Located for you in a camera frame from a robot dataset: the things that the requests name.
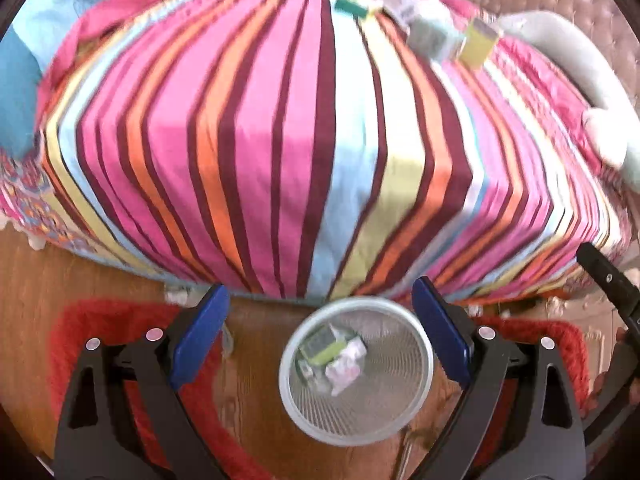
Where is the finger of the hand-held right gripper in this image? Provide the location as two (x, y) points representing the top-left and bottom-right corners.
(576, 242), (640, 333)
(582, 337), (640, 456)

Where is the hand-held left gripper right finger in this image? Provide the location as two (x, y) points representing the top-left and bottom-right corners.
(411, 276), (587, 480)

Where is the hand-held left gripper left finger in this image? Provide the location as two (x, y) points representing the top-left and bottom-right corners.
(52, 284), (231, 480)

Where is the pale green mesh waste basket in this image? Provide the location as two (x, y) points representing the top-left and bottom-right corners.
(278, 297), (435, 446)

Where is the yellow-green cardboard box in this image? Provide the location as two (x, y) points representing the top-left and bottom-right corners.
(457, 17), (503, 70)

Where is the white grey cardboard box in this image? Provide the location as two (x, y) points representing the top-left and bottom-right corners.
(406, 10), (463, 62)

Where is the green tissue pack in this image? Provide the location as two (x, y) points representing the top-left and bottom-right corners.
(334, 0), (385, 19)

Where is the white carved bed leg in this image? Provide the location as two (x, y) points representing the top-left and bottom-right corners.
(164, 285), (197, 307)
(547, 285), (626, 356)

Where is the red shaggy rug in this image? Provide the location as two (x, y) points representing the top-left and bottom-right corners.
(47, 299), (273, 480)
(470, 315), (601, 467)

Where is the white pink plastic packet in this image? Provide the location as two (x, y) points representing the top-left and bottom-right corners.
(325, 337), (369, 396)

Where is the small green cardboard box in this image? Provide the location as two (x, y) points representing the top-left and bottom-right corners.
(297, 327), (348, 367)

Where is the pink patterned bedspread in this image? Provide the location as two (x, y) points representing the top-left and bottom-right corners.
(45, 0), (626, 196)

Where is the colourful striped bed sheet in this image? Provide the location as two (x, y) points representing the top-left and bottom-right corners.
(37, 0), (631, 306)

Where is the floral patterned bed sheet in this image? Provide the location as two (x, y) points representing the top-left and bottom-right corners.
(0, 150), (101, 257)

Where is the grey plush pillow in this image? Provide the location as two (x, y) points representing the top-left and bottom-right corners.
(495, 10), (640, 191)

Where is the blue towel blanket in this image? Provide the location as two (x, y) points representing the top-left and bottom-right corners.
(0, 0), (201, 158)

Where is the clear plastic packet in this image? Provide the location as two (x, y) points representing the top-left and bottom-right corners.
(385, 0), (418, 23)

